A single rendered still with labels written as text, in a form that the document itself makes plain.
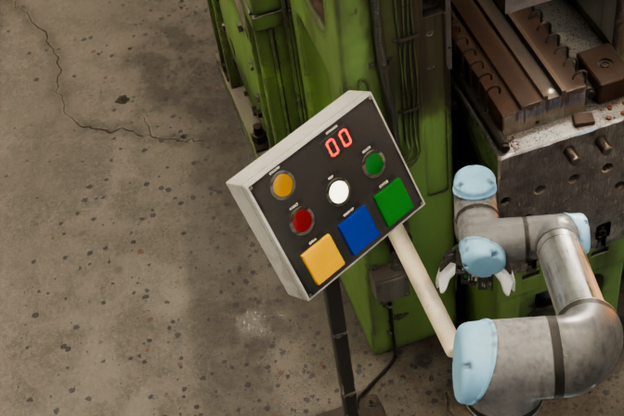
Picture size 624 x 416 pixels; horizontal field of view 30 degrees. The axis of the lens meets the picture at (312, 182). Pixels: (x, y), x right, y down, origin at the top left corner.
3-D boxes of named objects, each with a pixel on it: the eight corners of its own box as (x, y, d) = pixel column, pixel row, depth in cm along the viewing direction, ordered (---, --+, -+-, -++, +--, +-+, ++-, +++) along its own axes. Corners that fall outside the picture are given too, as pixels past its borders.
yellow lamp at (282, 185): (297, 194, 225) (294, 179, 222) (275, 201, 225) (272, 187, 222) (292, 183, 227) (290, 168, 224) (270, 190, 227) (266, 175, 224)
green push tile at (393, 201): (415, 206, 241) (400, 177, 239) (389, 227, 239) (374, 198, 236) (409, 205, 243) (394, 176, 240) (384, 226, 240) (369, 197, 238)
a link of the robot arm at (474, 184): (454, 198, 201) (449, 162, 207) (455, 238, 210) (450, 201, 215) (500, 194, 201) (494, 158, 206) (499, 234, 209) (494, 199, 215)
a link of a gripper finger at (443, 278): (423, 301, 228) (450, 279, 222) (425, 277, 232) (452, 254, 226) (436, 306, 229) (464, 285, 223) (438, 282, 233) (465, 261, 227)
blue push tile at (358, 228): (380, 235, 237) (366, 205, 235) (354, 256, 235) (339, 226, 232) (375, 233, 239) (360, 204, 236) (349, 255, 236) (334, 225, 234)
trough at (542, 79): (565, 94, 257) (565, 89, 256) (543, 101, 257) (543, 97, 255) (487, -16, 285) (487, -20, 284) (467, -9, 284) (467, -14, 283)
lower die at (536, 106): (583, 110, 263) (586, 83, 257) (501, 136, 260) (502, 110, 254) (505, 1, 291) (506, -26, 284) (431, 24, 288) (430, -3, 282)
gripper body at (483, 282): (453, 292, 222) (452, 253, 213) (456, 255, 227) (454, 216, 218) (494, 292, 221) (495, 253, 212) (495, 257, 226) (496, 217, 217)
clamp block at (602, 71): (632, 95, 265) (635, 73, 260) (598, 105, 264) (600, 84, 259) (607, 61, 273) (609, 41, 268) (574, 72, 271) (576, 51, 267)
